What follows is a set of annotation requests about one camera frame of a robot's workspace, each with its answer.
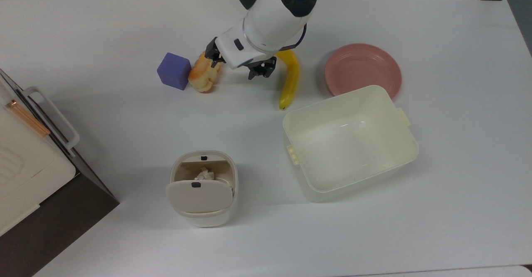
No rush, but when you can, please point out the copper strip on oven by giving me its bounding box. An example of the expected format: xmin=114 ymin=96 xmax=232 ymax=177
xmin=6 ymin=100 xmax=51 ymax=137

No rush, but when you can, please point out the cream plastic storage box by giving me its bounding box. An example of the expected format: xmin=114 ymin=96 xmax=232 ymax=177
xmin=282 ymin=85 xmax=419 ymax=203

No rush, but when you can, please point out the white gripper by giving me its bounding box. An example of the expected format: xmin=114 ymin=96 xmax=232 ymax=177
xmin=204 ymin=22 xmax=278 ymax=81

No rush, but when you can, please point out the white countertop oven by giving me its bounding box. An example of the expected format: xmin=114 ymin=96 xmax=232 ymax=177
xmin=0 ymin=69 xmax=120 ymax=277

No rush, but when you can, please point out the cream small trash bin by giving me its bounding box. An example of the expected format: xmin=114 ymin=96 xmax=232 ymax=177
xmin=169 ymin=150 xmax=239 ymax=228

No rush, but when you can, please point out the orange glazed bread loaf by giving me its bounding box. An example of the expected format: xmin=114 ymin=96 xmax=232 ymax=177
xmin=188 ymin=51 xmax=221 ymax=93

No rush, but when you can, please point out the yellow banana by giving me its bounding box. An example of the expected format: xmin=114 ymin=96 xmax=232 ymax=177
xmin=276 ymin=49 xmax=300 ymax=110

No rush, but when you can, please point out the purple cube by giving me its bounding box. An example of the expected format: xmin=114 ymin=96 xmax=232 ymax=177
xmin=157 ymin=52 xmax=193 ymax=91

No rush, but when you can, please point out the cream swing bin lid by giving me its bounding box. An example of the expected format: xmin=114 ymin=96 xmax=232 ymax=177
xmin=165 ymin=179 xmax=234 ymax=216

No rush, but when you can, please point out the pink round plate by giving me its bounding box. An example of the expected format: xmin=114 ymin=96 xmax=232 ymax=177
xmin=325 ymin=43 xmax=402 ymax=101

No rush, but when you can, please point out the white oven door handle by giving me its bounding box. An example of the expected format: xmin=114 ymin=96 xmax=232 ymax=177
xmin=22 ymin=86 xmax=80 ymax=151

